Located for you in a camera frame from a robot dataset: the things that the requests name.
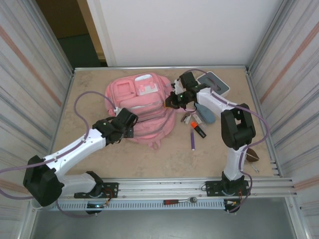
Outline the pink backpack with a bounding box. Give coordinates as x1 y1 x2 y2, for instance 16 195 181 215
104 72 176 150

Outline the clear glue stick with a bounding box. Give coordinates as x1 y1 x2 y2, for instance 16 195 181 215
192 113 206 129

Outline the blue grey case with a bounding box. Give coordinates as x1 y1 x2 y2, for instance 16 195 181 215
195 103 216 124

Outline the orange black highlighter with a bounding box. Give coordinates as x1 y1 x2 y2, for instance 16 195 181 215
190 121 207 139

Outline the white grey tissue box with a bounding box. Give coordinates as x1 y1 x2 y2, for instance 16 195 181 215
195 71 230 104

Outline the small circuit board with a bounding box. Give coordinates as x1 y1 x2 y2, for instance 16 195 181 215
223 199 241 214
86 203 110 215

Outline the brown wooden door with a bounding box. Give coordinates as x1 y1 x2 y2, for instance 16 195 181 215
37 0 105 60

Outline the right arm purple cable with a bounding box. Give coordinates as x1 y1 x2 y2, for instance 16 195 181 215
184 69 271 214

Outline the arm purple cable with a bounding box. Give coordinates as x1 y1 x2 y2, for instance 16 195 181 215
0 91 118 219
184 69 271 214

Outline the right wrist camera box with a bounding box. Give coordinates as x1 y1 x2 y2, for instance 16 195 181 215
172 78 185 95

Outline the thin aluminium table rail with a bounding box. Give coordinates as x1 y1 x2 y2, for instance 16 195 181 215
73 65 250 73

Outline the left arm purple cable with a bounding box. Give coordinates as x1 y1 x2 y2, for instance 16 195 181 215
0 91 118 219

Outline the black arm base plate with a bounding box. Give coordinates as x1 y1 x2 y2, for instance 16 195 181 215
74 182 119 199
204 180 251 197

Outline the wide aluminium mounting rail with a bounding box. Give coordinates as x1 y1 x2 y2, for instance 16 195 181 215
29 177 299 199

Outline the aluminium side rail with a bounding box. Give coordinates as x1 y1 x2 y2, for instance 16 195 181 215
46 69 76 179
245 68 284 178

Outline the white slotted cable duct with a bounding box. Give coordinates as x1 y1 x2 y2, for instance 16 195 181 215
53 200 226 212

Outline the red handled ratchet wrench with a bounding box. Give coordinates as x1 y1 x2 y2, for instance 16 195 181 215
163 196 199 205

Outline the white door frame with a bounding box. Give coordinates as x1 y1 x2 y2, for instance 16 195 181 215
86 0 118 67

